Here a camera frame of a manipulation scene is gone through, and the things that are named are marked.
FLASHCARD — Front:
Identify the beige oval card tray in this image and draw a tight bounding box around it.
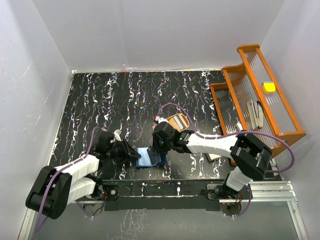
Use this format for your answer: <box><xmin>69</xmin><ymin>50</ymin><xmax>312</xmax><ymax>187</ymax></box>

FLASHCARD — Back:
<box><xmin>166</xmin><ymin>113</ymin><xmax>190</xmax><ymax>132</ymax></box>

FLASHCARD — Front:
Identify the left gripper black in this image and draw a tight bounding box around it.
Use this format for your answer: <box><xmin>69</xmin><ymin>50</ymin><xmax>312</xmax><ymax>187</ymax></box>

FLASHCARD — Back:
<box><xmin>107</xmin><ymin>139</ymin><xmax>141</xmax><ymax>164</ymax></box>

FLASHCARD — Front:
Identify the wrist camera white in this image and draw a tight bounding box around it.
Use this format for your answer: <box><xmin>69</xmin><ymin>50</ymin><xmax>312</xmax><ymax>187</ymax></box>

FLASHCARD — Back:
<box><xmin>113</xmin><ymin>129</ymin><xmax>122</xmax><ymax>142</ymax></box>
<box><xmin>154</xmin><ymin>116</ymin><xmax>168</xmax><ymax>125</ymax></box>

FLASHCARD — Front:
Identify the white item on lower shelf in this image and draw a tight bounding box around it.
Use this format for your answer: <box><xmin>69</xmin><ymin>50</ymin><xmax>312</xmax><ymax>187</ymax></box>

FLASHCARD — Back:
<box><xmin>236</xmin><ymin>122</ymin><xmax>245</xmax><ymax>132</ymax></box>

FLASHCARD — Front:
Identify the white small carton box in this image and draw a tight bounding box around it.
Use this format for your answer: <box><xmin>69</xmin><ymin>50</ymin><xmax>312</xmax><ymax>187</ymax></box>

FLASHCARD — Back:
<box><xmin>205</xmin><ymin>153</ymin><xmax>221</xmax><ymax>162</ymax></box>

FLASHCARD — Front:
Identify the yellow sticky note block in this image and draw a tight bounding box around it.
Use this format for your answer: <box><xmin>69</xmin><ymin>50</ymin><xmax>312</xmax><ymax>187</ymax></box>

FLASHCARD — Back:
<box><xmin>261</xmin><ymin>81</ymin><xmax>277</xmax><ymax>94</ymax></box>

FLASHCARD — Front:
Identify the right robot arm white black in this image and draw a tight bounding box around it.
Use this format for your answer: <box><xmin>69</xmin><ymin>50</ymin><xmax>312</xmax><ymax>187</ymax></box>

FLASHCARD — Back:
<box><xmin>152</xmin><ymin>122</ymin><xmax>273</xmax><ymax>199</ymax></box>

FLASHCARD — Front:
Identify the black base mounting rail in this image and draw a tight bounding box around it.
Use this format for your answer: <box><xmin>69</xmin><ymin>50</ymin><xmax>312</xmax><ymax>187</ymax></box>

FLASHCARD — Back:
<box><xmin>82</xmin><ymin>174</ymin><xmax>253</xmax><ymax>213</ymax></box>

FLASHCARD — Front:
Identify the stack of credit cards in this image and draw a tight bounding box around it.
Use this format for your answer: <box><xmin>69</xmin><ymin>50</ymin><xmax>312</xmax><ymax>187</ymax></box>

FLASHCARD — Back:
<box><xmin>173</xmin><ymin>115</ymin><xmax>186</xmax><ymax>130</ymax></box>

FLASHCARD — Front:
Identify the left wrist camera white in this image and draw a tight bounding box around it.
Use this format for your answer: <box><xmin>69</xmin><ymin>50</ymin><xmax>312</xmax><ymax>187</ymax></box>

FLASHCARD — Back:
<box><xmin>113</xmin><ymin>129</ymin><xmax>122</xmax><ymax>142</ymax></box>

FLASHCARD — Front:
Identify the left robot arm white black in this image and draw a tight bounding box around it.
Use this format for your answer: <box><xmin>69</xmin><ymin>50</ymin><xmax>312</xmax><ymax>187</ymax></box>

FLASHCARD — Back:
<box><xmin>25</xmin><ymin>131</ymin><xmax>141</xmax><ymax>220</ymax></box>

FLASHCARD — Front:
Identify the blue leather card holder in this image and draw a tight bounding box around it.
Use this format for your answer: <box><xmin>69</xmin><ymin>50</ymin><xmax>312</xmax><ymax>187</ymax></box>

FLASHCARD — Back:
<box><xmin>136</xmin><ymin>146</ymin><xmax>167</xmax><ymax>169</ymax></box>

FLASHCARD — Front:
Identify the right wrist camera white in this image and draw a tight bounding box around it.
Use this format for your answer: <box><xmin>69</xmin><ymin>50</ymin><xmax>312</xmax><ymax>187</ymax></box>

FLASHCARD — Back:
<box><xmin>154</xmin><ymin>116</ymin><xmax>168</xmax><ymax>125</ymax></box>

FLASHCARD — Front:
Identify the orange wooden tiered shelf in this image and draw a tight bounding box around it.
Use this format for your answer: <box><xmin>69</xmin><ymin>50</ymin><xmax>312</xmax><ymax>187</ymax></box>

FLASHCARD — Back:
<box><xmin>210</xmin><ymin>44</ymin><xmax>306</xmax><ymax>146</ymax></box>

